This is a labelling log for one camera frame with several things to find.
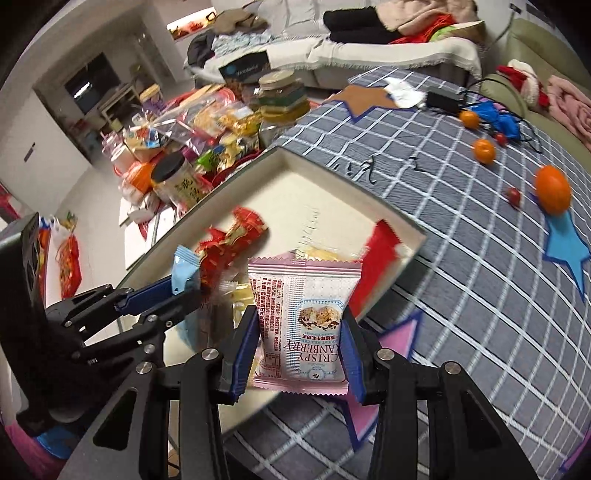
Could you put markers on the black power adapter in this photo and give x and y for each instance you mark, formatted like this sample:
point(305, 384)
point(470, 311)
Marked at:
point(443, 100)

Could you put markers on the pink star cutout near tray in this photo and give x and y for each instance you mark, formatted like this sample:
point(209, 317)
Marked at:
point(362, 419)

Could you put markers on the red festive snack packet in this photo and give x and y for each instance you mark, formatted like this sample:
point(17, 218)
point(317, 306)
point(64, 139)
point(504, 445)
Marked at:
point(216, 252)

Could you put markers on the stacked tin jar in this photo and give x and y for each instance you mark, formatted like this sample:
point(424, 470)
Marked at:
point(282, 100)

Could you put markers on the yellow corn snack packet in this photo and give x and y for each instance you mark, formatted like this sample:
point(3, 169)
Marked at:
point(312, 252)

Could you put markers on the small mandarin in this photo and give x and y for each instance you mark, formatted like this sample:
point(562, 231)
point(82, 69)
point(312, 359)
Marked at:
point(484, 151)
point(470, 119)

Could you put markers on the grey checkered tablecloth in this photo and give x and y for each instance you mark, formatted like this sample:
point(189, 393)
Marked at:
point(490, 301)

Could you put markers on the black folded clothing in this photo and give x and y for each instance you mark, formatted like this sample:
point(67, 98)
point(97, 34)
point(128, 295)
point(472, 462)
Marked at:
point(361, 26)

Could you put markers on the grey sofa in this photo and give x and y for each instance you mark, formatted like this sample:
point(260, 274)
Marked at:
point(299, 41)

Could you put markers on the cherry tomato near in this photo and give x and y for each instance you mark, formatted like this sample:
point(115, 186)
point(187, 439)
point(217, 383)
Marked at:
point(513, 196)

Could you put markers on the small mandarin far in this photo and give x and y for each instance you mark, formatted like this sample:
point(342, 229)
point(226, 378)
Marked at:
point(470, 119)

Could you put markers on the blue crumpled bag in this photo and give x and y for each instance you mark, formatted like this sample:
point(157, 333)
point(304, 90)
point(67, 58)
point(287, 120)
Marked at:
point(502, 121)

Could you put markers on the pile of bagged snacks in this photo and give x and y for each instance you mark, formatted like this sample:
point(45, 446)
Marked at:
point(173, 154)

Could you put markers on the blue star cutout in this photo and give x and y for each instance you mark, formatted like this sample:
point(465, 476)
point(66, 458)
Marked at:
point(564, 245)

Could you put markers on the brown star cutout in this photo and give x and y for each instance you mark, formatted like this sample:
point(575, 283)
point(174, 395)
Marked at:
point(360, 101)

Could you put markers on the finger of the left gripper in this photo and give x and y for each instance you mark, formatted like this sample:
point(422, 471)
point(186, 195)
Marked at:
point(149, 329)
point(164, 293)

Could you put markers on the light blue wafer bar packet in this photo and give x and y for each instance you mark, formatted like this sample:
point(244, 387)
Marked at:
point(185, 268)

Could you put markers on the small mandarin near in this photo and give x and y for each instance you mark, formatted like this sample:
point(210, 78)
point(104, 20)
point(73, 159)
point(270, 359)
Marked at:
point(484, 151)

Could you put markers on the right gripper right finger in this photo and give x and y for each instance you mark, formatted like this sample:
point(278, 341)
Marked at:
point(357, 350)

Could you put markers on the large orange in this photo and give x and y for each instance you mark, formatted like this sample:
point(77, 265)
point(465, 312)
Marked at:
point(553, 190)

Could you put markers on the long red snack bar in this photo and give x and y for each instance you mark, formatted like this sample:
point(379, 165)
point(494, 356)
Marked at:
point(380, 254)

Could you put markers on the green armchair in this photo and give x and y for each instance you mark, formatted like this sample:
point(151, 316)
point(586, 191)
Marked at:
point(548, 55)

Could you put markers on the white crumpled tissue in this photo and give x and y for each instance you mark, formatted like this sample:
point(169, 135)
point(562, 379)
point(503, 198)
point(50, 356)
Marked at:
point(404, 95)

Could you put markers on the pink blanket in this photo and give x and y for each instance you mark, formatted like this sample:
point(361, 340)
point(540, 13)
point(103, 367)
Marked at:
point(570, 107)

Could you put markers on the green-sided cardboard tray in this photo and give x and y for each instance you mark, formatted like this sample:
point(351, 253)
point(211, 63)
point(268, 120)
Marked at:
point(302, 204)

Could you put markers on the red white plush toy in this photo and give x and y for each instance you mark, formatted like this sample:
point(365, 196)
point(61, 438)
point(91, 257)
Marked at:
point(525, 80)

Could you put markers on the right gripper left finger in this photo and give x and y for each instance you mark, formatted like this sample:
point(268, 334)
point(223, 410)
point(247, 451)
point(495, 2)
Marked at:
point(238, 352)

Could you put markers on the beige fleece coat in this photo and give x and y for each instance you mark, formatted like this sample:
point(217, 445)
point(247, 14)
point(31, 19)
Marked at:
point(411, 17)

